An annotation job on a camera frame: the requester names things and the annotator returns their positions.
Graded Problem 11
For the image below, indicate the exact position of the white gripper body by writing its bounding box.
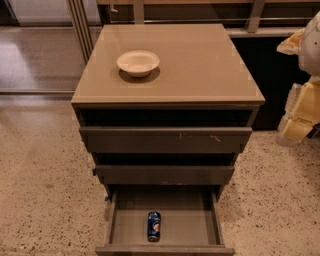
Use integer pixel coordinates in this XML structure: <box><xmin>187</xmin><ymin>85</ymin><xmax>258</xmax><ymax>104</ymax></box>
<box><xmin>292</xmin><ymin>76</ymin><xmax>320</xmax><ymax>124</ymax></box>

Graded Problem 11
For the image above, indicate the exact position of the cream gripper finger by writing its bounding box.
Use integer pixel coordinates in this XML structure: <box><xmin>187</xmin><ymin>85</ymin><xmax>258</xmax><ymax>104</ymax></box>
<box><xmin>276</xmin><ymin>118</ymin><xmax>312</xmax><ymax>144</ymax></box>
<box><xmin>277</xmin><ymin>29</ymin><xmax>305</xmax><ymax>55</ymax></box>

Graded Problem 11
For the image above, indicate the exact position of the blue pepsi can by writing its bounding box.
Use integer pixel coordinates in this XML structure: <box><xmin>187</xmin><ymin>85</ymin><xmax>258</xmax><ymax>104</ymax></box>
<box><xmin>147</xmin><ymin>211</ymin><xmax>161</xmax><ymax>242</ymax></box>

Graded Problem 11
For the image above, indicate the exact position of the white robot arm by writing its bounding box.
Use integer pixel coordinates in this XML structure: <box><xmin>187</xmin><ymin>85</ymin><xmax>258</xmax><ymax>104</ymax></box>
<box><xmin>277</xmin><ymin>12</ymin><xmax>320</xmax><ymax>146</ymax></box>

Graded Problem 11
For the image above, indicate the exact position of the grey drawer cabinet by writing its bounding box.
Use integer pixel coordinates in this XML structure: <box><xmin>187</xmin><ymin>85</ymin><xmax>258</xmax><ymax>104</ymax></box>
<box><xmin>71</xmin><ymin>24</ymin><xmax>265</xmax><ymax>194</ymax></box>

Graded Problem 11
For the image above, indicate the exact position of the bottom grey open drawer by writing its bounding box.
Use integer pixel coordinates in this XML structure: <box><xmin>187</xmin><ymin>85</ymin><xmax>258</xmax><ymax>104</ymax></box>
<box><xmin>96</xmin><ymin>187</ymin><xmax>235</xmax><ymax>256</ymax></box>

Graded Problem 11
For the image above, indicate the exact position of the middle grey drawer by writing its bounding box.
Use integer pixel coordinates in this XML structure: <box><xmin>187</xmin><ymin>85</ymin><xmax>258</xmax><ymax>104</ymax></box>
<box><xmin>94</xmin><ymin>165</ymin><xmax>234</xmax><ymax>185</ymax></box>

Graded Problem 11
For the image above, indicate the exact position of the top grey drawer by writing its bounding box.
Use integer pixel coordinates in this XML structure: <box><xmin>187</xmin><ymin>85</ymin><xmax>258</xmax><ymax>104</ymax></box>
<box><xmin>79</xmin><ymin>127</ymin><xmax>252</xmax><ymax>154</ymax></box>

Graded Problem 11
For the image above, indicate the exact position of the white paper bowl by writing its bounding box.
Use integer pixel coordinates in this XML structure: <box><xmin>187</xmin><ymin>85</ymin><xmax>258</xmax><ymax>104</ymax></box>
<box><xmin>117</xmin><ymin>50</ymin><xmax>160</xmax><ymax>77</ymax></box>

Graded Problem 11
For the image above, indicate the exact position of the metal railing frame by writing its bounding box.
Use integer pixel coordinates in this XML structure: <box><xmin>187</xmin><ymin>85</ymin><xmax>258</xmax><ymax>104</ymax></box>
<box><xmin>66</xmin><ymin>0</ymin><xmax>320</xmax><ymax>59</ymax></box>

